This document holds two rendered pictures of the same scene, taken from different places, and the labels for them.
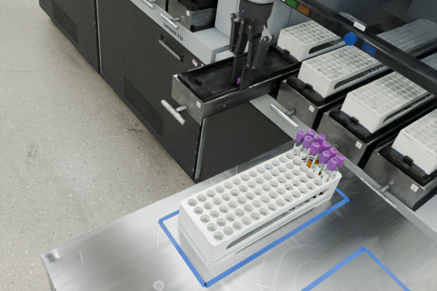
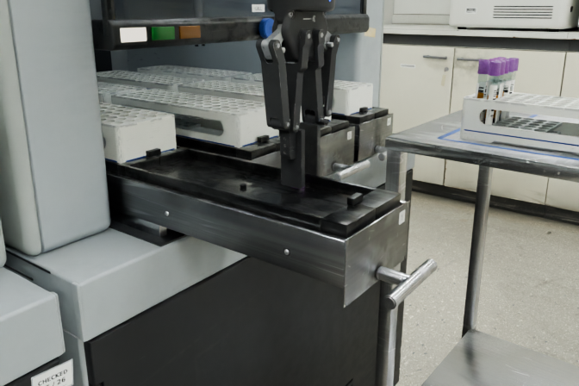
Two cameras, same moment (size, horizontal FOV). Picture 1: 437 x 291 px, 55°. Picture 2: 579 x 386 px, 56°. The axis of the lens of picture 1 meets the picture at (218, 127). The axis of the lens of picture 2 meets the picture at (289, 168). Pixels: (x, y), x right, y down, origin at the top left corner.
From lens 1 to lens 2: 1.24 m
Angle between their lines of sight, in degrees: 86
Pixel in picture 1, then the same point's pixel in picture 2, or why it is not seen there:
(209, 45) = (32, 301)
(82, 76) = not seen: outside the picture
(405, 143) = (355, 96)
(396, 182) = (379, 133)
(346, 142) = (339, 148)
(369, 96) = not seen: hidden behind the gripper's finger
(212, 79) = (308, 207)
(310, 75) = (256, 121)
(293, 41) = (154, 122)
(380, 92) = not seen: hidden behind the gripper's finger
